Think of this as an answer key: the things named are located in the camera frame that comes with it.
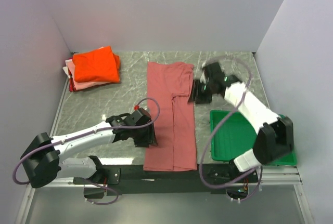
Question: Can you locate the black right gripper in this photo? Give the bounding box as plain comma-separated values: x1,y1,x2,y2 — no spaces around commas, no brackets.
187,78,214,107

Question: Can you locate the dusty pink t shirt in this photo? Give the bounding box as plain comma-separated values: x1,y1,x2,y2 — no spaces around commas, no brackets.
144,62,197,172

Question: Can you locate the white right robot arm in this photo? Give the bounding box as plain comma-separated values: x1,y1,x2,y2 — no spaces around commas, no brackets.
189,61,294,182

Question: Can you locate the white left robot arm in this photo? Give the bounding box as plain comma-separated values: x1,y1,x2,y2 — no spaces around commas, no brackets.
21,108,157,188

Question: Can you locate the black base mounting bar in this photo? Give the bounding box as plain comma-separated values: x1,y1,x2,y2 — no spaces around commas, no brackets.
73,163,258,200

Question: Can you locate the green plastic tray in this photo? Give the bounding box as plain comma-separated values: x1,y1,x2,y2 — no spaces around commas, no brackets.
210,110,297,166

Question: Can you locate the folded orange t shirt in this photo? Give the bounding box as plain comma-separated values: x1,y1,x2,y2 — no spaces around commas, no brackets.
72,46,121,83

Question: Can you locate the folded pale pink shirt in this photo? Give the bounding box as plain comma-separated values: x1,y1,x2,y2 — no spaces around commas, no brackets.
62,59,108,91

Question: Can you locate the folded red shirt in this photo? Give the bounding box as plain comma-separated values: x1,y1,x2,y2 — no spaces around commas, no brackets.
69,78,76,92

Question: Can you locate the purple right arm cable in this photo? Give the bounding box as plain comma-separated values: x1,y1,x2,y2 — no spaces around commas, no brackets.
199,55,263,202

